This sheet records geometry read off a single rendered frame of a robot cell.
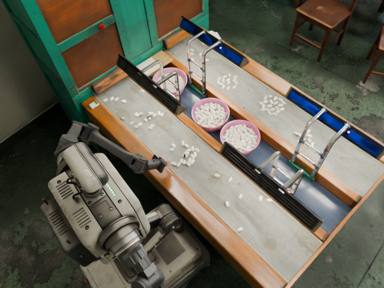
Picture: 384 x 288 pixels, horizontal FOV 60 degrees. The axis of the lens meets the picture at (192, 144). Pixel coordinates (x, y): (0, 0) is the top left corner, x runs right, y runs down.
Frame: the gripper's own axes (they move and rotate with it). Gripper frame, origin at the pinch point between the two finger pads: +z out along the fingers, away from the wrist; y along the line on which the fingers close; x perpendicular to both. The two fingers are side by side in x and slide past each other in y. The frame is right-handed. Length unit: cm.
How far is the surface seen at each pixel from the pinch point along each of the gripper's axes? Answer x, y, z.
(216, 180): -2.7, -26.1, 19.8
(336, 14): -133, 34, 211
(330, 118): -68, -55, 42
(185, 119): -15.8, 21.7, 30.3
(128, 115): 2, 55, 13
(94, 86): -3, 84, 0
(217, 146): -15.8, -9.4, 30.8
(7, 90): 51, 165, -15
